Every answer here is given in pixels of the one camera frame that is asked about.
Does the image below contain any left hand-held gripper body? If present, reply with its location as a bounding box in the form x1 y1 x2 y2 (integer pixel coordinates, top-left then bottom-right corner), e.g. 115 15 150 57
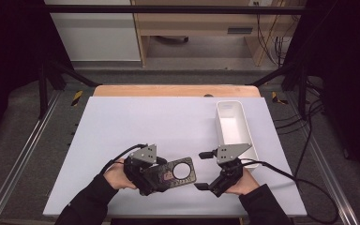
123 143 158 197

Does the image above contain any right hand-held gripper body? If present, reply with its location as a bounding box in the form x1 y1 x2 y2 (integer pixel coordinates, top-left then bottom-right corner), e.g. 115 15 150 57
208 142 253 199

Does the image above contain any white plastic bin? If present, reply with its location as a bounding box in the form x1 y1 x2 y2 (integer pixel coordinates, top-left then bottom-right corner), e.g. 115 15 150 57
215 99 260 172

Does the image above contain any person's right hand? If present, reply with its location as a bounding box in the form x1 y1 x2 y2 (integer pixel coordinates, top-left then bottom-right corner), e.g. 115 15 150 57
224 167 261 196

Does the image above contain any person's left hand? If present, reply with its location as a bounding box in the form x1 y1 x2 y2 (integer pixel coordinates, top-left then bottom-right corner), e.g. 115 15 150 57
102 157 139 190

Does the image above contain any white table sheet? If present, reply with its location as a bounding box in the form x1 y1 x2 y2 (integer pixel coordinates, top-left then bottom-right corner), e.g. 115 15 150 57
42 96 308 218

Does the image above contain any yellow black tape marker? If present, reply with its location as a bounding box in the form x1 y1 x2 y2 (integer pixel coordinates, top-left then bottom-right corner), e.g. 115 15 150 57
70 90 84 107
271 91 289 106

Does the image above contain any black metal stand strut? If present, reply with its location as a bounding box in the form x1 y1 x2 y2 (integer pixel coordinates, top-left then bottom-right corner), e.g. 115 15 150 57
249 60 308 118
37 59 102 120

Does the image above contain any black curved object under desk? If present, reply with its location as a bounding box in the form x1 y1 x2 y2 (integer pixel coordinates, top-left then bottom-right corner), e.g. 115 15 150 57
154 35 189 44

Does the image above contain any grey label on desk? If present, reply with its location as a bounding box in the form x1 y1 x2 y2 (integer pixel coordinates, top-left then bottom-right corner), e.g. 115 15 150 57
227 26 254 35

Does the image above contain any white cabinet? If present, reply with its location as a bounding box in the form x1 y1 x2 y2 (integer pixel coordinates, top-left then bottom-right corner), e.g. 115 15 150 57
43 0 143 62

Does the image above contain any light wooden desk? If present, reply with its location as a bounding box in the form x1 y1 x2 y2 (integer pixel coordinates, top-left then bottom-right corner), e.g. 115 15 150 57
130 0 298 68

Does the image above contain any black curtain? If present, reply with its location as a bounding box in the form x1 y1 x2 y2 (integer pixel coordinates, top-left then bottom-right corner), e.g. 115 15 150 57
0 0 73 154
285 0 360 182

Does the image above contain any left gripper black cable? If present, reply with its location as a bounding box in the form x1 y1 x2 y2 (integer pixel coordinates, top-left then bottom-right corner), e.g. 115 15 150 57
99 143 149 175

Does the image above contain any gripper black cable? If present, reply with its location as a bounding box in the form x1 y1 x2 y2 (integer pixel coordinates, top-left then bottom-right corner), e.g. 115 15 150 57
239 158 340 225
99 143 149 175

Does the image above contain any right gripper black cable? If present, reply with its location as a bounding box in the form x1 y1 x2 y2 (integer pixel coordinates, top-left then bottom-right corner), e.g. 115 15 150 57
239 158 340 225

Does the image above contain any bundle of floor cables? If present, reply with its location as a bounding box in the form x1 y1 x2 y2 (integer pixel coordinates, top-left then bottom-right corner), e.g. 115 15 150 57
275 78 326 135

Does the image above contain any aluminium floor rail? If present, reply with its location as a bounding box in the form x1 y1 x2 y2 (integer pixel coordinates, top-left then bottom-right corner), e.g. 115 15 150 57
0 90 62 225
285 92 360 225

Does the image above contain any bundle of hanging cables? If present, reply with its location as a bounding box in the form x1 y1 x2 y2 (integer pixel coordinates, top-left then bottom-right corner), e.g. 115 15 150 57
255 1 292 68

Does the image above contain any black frame crossbar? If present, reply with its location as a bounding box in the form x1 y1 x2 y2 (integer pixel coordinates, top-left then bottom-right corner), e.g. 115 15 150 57
43 4 308 15

